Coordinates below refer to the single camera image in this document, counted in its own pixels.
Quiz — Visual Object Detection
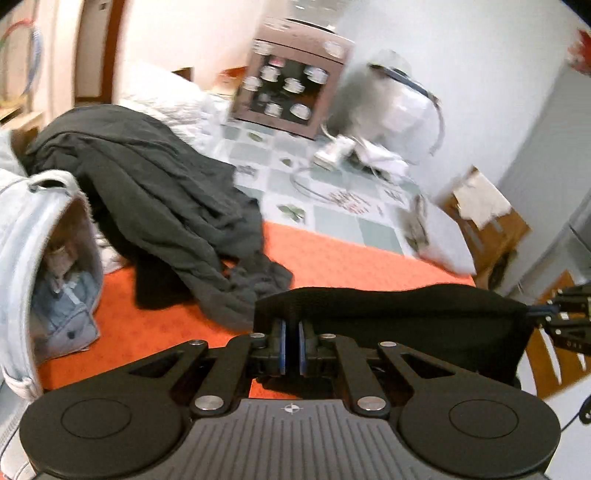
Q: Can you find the orange patterned blanket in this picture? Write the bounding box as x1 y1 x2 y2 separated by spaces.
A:
36 222 477 403

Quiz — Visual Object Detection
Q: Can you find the light blue denim jacket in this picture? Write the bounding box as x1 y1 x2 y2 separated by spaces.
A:
0 129 105 480

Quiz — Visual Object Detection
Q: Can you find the dark grey garment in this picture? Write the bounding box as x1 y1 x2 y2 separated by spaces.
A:
21 105 294 331

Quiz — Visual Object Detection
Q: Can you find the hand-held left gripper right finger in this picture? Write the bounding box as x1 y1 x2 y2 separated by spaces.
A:
297 320 463 416

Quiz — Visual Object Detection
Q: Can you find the checkered leaf-print sheet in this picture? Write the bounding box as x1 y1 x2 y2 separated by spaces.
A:
203 92 446 256

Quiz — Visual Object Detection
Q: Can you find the grey cable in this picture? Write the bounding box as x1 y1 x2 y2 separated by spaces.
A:
290 162 370 204

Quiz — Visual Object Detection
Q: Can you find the white pillow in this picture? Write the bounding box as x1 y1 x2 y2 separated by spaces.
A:
117 62 232 154

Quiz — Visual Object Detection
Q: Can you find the colourful hula hoop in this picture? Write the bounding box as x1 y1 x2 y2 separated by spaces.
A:
0 18 45 103

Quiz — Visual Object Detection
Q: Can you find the brown cardboard box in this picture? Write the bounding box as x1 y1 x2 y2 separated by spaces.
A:
436 165 533 288

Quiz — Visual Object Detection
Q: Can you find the black garment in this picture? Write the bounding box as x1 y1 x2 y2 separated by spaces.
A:
253 284 539 389

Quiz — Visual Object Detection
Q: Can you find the white power strip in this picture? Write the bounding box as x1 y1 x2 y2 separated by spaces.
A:
313 136 357 169

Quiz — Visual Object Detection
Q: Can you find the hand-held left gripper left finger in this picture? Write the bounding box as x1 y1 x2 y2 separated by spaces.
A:
126 320 288 415

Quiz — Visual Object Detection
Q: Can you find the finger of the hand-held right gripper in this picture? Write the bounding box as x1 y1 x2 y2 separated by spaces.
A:
531 284 591 356

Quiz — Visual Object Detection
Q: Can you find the grey and white bag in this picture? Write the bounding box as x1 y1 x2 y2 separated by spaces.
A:
323 48 448 168

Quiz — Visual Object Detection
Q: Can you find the brown printed box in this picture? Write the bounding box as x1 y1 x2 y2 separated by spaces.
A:
230 17 357 140

